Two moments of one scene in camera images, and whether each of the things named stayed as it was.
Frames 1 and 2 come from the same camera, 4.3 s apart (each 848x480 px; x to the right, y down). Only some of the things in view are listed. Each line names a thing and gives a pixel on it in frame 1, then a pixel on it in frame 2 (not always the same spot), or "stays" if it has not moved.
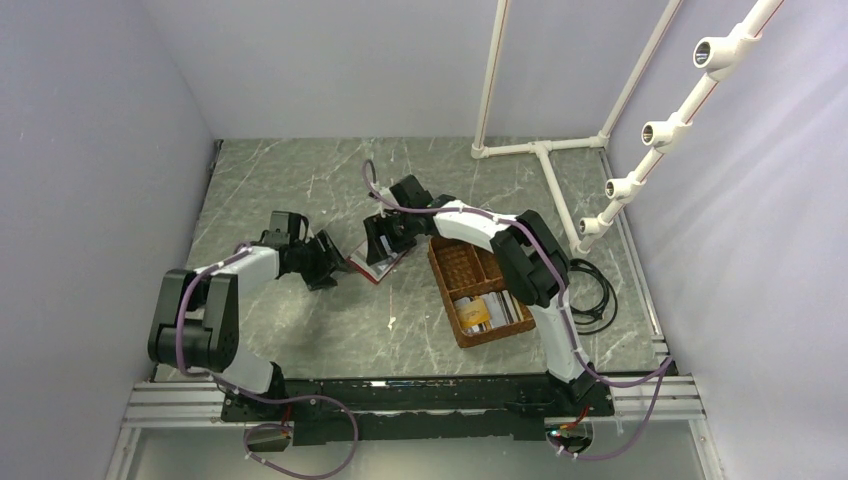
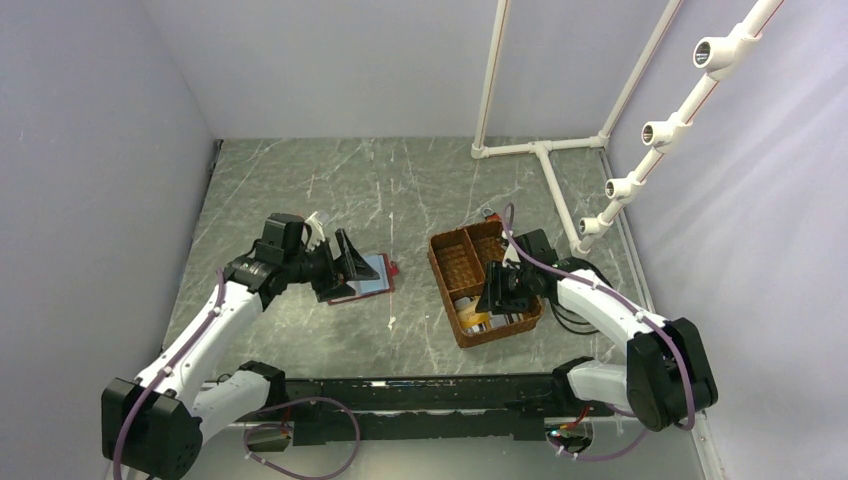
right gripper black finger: [384, 238] → [490, 296]
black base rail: [419, 409] stays
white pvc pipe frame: [718, 55] stays
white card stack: [502, 309] stays
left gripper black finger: [323, 261] → [354, 264]
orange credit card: [472, 312] stays
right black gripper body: [406, 225] → [516, 287]
